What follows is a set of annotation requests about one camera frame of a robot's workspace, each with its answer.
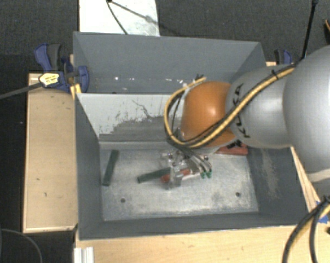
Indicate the pale wood board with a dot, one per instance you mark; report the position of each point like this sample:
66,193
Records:
51,157

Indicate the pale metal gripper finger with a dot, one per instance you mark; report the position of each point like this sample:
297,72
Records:
178,179
169,180

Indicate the grey metal bin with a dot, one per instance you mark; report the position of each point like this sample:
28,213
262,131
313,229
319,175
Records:
164,201

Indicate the red-brown flat block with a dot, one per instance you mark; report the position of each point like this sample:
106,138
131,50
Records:
165,178
234,150

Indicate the dark green flat block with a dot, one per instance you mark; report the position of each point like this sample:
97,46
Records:
110,167
152,175

